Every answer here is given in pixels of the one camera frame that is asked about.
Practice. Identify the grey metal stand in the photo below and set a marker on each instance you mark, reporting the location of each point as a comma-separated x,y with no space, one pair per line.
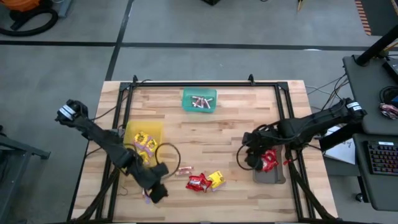
18,146

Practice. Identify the black caster wheel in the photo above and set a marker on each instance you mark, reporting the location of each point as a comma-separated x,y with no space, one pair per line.
359,197

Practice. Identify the white paper sheet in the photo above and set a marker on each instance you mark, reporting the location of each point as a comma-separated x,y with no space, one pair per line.
342,149

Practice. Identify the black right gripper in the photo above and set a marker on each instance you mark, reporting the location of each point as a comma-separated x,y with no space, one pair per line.
267,140

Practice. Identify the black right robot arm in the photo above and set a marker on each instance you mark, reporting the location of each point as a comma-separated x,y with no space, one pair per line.
320,121

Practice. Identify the black floor object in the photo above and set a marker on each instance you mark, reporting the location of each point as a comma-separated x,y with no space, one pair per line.
211,2

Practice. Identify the teal plastic bin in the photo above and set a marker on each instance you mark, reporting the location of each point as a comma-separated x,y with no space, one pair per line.
186,107

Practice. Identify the yellow stick tool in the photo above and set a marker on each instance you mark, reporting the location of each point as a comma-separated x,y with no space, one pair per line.
300,4

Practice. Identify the dark floor mat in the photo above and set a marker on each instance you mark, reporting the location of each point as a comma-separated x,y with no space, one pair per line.
382,15

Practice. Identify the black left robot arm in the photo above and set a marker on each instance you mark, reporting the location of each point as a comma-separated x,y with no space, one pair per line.
109,143

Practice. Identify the orange shop vacuum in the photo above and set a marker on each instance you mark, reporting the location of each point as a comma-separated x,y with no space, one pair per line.
21,3

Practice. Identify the black aluminium rig frame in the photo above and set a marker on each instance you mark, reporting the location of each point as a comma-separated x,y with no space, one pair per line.
202,84

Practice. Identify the black metal pole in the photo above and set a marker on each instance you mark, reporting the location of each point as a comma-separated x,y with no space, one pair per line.
376,46

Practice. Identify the backlit black keyboard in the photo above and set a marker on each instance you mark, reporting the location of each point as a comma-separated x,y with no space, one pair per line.
384,158

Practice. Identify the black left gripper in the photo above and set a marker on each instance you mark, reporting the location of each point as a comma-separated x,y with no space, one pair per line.
147,177

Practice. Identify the grey desk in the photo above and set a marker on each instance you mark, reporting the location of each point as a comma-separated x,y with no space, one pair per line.
367,87
363,186

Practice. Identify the black support bar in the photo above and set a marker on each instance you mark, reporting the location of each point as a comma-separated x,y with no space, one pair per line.
339,137

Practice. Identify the yellow plastic bin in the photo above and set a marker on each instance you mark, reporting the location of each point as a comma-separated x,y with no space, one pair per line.
130,127

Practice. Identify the grey plastic bin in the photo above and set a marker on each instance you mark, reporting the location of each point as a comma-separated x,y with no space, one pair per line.
273,177

